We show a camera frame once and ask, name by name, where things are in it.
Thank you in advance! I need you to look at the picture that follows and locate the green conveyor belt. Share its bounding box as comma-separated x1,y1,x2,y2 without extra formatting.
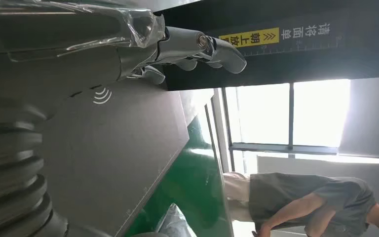
124,116,234,237

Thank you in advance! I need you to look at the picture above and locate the black upright machine column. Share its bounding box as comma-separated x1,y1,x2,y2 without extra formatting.
153,0,379,91

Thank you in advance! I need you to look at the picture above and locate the black scale platform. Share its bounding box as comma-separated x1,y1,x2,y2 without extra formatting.
39,80,190,237

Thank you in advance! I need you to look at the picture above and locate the yellow label on column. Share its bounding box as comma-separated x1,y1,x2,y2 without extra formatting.
219,27,280,48

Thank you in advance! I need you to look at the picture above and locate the person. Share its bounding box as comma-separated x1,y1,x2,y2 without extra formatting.
224,171,379,237

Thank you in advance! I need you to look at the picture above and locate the silver conveyor frame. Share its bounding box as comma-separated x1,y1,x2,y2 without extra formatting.
189,88,234,237

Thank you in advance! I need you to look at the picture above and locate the grey window frame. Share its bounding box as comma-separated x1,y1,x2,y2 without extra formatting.
221,81,379,164

